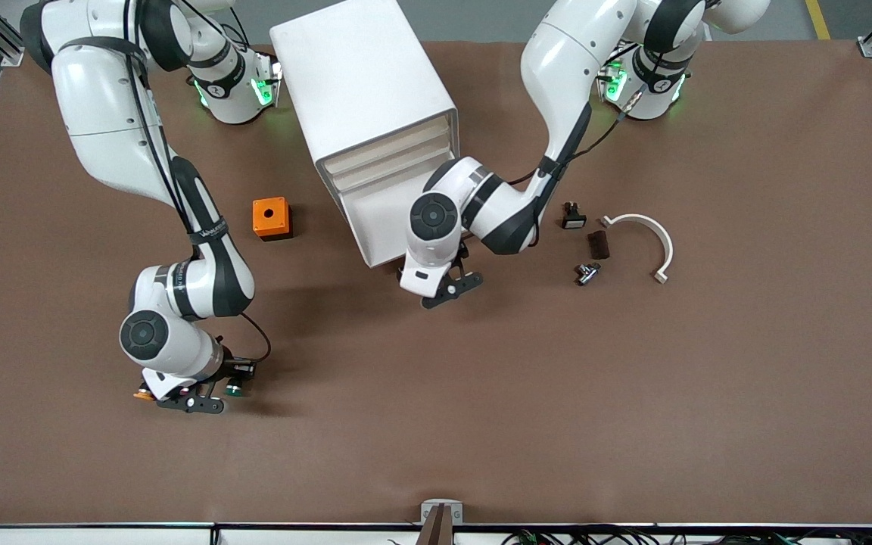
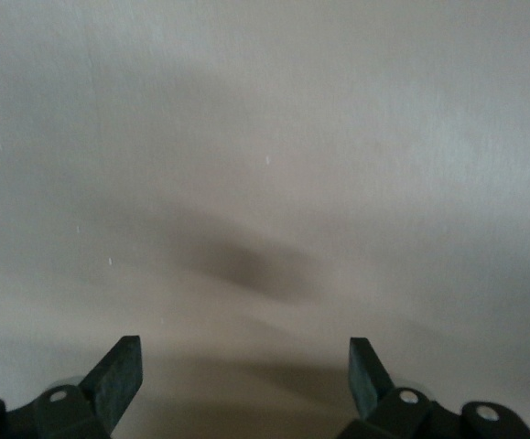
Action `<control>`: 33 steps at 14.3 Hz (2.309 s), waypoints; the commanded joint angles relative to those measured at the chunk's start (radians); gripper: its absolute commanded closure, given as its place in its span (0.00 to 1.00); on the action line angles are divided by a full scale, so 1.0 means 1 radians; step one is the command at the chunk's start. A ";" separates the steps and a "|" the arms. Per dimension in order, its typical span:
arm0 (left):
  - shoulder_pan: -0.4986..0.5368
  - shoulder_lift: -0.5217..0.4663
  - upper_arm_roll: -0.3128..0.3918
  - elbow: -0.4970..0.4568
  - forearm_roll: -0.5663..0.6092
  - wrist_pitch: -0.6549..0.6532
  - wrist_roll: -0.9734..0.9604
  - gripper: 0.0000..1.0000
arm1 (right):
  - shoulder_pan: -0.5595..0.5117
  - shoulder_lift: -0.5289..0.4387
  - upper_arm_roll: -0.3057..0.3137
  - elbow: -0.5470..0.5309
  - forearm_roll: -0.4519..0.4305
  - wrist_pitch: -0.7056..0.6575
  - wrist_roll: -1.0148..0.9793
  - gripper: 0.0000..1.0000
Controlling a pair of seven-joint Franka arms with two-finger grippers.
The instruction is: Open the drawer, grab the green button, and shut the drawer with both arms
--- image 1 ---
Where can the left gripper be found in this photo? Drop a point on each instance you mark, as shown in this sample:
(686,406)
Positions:
(462,252)

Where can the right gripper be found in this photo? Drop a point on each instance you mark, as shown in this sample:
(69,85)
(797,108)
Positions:
(232,370)

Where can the green mushroom push button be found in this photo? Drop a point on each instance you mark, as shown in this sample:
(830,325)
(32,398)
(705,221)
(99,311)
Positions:
(235,390)

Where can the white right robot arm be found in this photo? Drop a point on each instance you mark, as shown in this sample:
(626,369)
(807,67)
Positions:
(95,91)

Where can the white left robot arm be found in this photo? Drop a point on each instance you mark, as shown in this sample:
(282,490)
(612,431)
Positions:
(557,53)

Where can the yellow mushroom push button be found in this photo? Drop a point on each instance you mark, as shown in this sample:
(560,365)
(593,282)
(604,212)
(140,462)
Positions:
(142,394)

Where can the black white rectangular button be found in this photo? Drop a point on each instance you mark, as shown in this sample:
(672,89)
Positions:
(574,222)

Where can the small metal connector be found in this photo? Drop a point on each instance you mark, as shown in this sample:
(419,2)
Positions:
(586,275)

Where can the brown terminal block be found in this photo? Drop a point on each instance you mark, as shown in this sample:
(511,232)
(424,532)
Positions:
(599,245)

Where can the grey table edge clamp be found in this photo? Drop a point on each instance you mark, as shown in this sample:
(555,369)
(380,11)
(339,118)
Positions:
(457,515)

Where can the orange button enclosure box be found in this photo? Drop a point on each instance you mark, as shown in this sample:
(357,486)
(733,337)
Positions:
(260,223)

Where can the white curved plastic bracket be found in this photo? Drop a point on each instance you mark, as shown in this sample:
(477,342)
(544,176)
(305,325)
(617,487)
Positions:
(668,250)

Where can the brown wedge post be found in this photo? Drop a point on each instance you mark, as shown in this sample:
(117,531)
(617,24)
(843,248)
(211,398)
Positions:
(440,530)

